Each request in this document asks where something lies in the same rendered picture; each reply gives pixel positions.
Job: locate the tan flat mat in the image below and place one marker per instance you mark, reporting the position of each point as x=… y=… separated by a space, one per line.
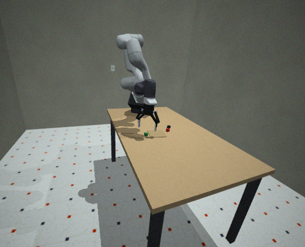
x=157 y=133

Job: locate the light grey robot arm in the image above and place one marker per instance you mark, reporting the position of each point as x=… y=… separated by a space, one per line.
x=142 y=86

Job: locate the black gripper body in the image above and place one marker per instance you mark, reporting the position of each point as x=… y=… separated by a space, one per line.
x=148 y=108

